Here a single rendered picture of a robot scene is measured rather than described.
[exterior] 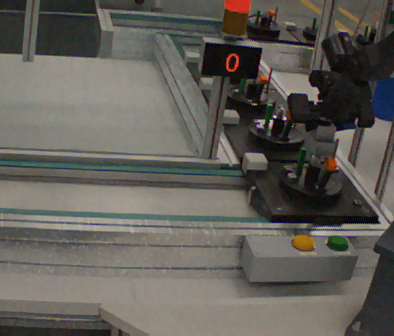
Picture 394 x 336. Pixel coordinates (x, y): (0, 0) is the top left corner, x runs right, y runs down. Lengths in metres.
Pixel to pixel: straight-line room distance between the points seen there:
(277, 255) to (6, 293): 0.49
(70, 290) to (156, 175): 0.38
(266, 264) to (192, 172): 0.35
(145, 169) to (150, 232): 0.28
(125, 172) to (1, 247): 0.37
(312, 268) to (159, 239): 0.29
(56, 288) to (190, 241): 0.26
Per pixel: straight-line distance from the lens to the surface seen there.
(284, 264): 1.28
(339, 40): 1.36
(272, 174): 1.53
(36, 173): 1.49
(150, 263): 1.30
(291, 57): 2.68
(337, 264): 1.32
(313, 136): 1.45
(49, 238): 1.25
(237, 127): 1.75
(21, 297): 1.24
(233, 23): 1.43
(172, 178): 1.52
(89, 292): 1.26
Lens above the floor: 1.61
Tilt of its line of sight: 25 degrees down
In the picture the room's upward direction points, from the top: 9 degrees clockwise
